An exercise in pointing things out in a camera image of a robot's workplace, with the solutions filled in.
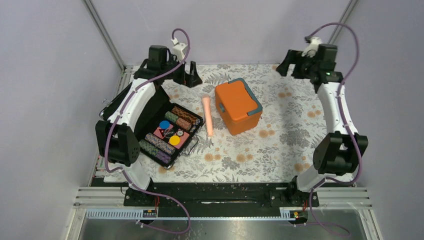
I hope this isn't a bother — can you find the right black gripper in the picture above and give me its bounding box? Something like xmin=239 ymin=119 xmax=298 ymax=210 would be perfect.
xmin=274 ymin=49 xmax=318 ymax=80

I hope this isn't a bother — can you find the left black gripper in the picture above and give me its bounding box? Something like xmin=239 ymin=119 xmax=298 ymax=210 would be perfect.
xmin=161 ymin=54 xmax=202 ymax=88

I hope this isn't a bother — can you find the orange medicine box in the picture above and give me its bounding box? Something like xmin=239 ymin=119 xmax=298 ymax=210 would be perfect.
xmin=214 ymin=78 xmax=263 ymax=136

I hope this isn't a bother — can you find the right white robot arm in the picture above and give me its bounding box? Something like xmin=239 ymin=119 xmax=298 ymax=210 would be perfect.
xmin=276 ymin=43 xmax=369 ymax=206

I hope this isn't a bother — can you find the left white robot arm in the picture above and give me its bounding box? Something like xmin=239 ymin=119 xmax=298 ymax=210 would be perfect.
xmin=95 ymin=43 xmax=204 ymax=206

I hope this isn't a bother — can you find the floral table mat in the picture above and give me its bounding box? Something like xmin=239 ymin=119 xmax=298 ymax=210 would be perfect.
xmin=138 ymin=64 xmax=327 ymax=183

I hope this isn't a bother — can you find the orange black chip stack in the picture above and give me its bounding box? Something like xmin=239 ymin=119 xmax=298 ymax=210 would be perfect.
xmin=171 ymin=106 xmax=201 ymax=126

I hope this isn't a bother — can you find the blue poker chip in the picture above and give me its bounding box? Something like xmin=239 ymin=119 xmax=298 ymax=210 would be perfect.
xmin=159 ymin=120 xmax=171 ymax=130

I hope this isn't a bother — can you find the red white chip stack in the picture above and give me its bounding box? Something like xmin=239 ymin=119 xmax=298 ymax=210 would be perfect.
xmin=176 ymin=117 xmax=192 ymax=131

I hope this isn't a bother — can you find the black poker chip case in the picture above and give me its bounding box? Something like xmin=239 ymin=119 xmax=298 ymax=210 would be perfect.
xmin=95 ymin=83 xmax=204 ymax=168

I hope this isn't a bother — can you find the yellow poker chip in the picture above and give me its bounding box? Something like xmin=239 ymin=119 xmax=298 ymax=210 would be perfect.
xmin=169 ymin=135 xmax=181 ymax=146

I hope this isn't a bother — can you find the blue tan chip stack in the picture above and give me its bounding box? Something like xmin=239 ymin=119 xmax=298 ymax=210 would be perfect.
xmin=145 ymin=133 xmax=176 ymax=156

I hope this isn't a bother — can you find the green blue chip stack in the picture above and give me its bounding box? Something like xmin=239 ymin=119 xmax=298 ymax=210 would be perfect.
xmin=139 ymin=140 xmax=159 ymax=157

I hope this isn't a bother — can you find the purple chip stack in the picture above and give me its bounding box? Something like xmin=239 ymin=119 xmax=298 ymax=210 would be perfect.
xmin=155 ymin=151 xmax=171 ymax=165

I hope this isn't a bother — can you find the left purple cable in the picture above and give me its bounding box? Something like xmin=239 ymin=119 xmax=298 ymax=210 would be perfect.
xmin=103 ymin=28 xmax=192 ymax=234

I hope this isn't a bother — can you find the purple cable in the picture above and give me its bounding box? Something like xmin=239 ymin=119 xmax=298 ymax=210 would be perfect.
xmin=103 ymin=28 xmax=192 ymax=234
xmin=293 ymin=22 xmax=364 ymax=238

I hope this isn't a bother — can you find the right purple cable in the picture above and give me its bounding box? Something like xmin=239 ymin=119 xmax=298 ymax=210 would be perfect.
xmin=293 ymin=22 xmax=364 ymax=238

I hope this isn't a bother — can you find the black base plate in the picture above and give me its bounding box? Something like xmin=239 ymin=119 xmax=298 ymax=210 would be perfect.
xmin=90 ymin=177 xmax=320 ymax=218

